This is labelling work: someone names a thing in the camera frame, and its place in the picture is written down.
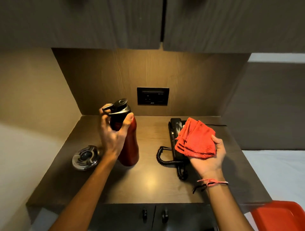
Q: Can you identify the red water bottle black cap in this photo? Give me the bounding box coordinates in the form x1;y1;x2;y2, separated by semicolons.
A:
102;99;140;167

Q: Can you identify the person's left forearm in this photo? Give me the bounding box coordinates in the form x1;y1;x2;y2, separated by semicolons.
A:
49;155;119;231

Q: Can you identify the red plastic chair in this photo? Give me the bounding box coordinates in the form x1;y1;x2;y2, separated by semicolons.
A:
251;201;305;231

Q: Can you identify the round glass ashtray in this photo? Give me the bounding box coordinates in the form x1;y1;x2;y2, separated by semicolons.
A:
72;145;100;171

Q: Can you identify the dark lower cabinet door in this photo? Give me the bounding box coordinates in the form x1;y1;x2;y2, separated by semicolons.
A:
88;204;156;231
152;204;218;231

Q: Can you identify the person's right forearm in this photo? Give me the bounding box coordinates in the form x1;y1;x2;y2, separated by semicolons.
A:
201;177;254;231

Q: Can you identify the person's right hand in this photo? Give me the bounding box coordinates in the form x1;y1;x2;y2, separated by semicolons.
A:
189;135;227;181

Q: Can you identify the black wall power socket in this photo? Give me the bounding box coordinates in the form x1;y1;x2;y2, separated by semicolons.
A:
137;87;170;106

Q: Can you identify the person's left hand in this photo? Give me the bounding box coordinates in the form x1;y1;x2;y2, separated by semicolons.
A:
99;103;134;159

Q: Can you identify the dark wooden overhead cabinet door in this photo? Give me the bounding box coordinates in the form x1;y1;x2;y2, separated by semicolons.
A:
0;0;164;50
163;0;305;54

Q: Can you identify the white bed sheet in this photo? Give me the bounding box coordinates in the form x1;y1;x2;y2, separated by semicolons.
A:
242;150;305;231

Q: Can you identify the red cloth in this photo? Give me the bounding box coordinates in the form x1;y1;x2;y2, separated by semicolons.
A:
174;117;217;159

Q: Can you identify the black coiled telephone cord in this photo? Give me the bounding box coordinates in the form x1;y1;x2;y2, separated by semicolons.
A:
156;146;189;181

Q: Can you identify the pink thread wristband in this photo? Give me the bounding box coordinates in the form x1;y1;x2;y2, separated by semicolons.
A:
192;179;229;194

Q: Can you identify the black corded telephone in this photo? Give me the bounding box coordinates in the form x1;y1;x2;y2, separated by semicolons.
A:
168;118;191;165

